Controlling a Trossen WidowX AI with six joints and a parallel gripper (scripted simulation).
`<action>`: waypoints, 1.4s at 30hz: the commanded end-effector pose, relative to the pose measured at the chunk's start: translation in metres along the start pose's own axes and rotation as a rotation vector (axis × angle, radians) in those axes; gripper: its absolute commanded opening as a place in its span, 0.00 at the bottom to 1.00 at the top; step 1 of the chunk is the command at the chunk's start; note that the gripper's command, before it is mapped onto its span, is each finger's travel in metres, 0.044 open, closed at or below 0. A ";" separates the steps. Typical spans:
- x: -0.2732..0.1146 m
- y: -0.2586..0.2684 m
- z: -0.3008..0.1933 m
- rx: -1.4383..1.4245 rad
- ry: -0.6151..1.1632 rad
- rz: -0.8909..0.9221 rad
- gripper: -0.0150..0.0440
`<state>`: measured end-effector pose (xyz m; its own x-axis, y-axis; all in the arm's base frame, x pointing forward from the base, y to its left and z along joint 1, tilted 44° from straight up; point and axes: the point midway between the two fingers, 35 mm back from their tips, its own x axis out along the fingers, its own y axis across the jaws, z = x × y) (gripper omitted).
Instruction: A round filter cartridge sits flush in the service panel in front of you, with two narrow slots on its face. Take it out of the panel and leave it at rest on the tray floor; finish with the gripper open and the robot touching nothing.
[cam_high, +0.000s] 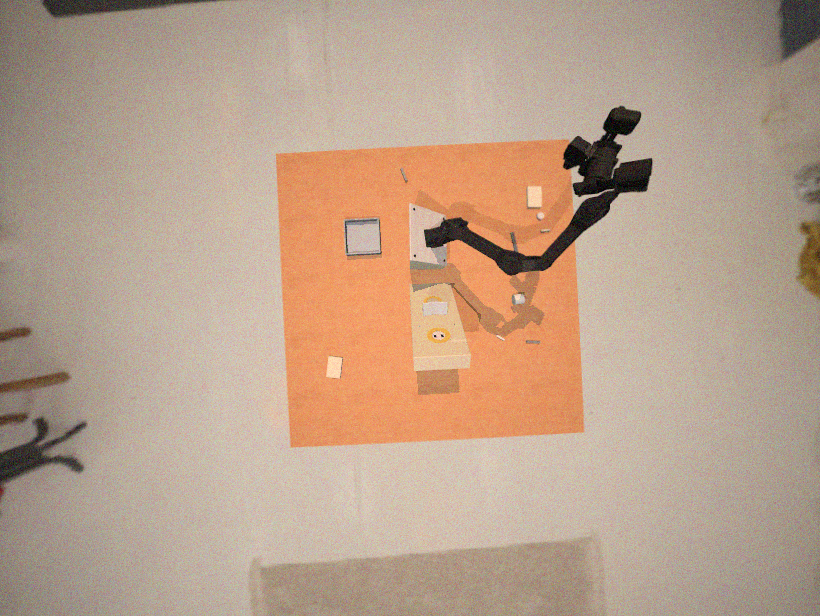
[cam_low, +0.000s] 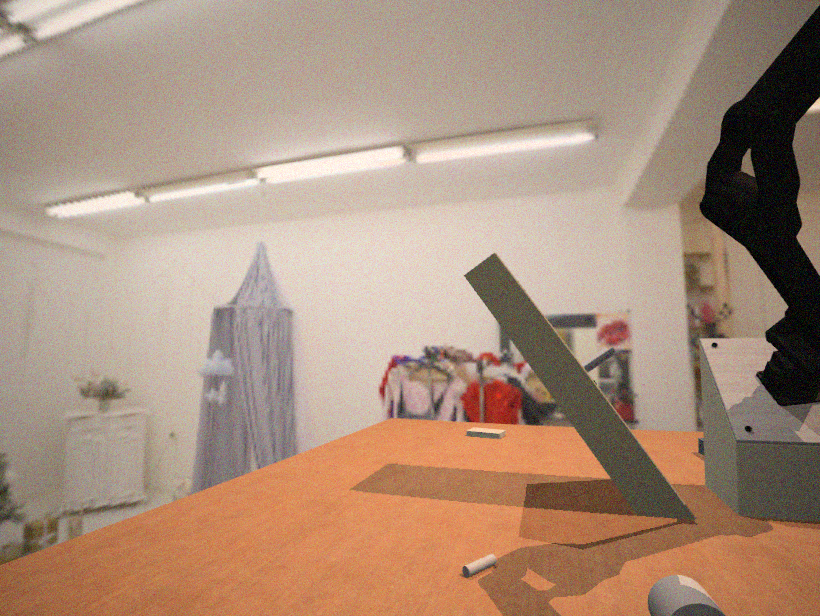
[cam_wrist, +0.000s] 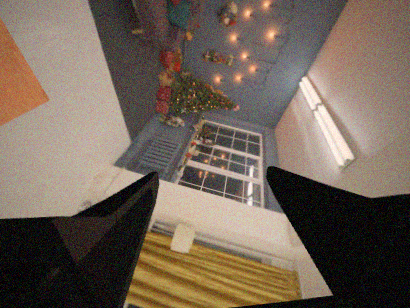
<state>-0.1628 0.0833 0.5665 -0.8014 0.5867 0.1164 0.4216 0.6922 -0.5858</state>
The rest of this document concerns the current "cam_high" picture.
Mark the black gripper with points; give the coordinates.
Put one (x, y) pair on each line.
(619, 121)

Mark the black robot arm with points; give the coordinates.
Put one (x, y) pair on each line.
(630, 176)

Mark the cream service panel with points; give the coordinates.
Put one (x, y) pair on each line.
(452, 352)

